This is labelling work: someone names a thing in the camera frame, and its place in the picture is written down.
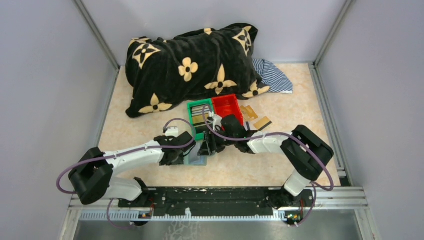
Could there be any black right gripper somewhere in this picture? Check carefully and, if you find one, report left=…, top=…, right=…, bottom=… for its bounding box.
left=197, top=127, right=237, bottom=156

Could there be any mint green card holder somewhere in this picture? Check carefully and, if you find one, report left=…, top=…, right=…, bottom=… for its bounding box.
left=183, top=153, right=208, bottom=166

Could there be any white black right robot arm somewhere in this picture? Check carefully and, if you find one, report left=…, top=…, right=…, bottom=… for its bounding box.
left=198, top=113, right=335, bottom=206

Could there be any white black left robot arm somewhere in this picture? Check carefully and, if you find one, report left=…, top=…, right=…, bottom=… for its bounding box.
left=68, top=131, right=196, bottom=207

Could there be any stack of cards in bin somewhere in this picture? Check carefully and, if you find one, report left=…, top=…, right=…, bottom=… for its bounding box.
left=190, top=104, right=210, bottom=126

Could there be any gold patterned card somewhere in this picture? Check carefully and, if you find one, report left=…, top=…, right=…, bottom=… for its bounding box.
left=239, top=105, right=258, bottom=122

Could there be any gold card with stripe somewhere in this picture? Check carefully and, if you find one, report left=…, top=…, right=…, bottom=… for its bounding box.
left=253, top=116, right=273, bottom=131

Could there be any green plastic bin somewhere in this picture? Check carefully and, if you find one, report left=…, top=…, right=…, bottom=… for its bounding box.
left=187, top=98, right=214, bottom=141

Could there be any red plastic bin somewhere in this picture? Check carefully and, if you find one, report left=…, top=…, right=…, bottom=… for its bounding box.
left=211, top=94, right=244, bottom=125

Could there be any black floral blanket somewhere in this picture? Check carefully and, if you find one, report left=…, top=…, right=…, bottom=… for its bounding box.
left=125, top=23, right=271, bottom=118

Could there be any blue white striped cloth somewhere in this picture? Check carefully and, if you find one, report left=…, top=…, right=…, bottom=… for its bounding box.
left=252, top=58, right=294, bottom=94

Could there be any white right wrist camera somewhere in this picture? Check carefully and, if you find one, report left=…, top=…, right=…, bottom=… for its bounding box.
left=207, top=111, right=222, bottom=131

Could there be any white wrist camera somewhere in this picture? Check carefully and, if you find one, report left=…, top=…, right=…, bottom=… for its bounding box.
left=207, top=111, right=222, bottom=131
left=163, top=126, right=180, bottom=138

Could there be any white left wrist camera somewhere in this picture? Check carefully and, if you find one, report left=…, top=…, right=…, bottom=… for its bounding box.
left=163, top=126, right=180, bottom=138

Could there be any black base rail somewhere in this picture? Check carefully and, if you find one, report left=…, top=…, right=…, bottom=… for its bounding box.
left=118, top=187, right=314, bottom=217

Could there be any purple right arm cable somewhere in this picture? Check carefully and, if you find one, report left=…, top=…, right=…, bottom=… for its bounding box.
left=202, top=104, right=335, bottom=227

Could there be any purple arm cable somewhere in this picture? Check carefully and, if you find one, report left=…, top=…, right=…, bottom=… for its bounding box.
left=202, top=104, right=335, bottom=227
left=55, top=117, right=197, bottom=230

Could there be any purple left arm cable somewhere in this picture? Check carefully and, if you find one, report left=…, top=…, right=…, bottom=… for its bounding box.
left=55, top=117, right=197, bottom=230

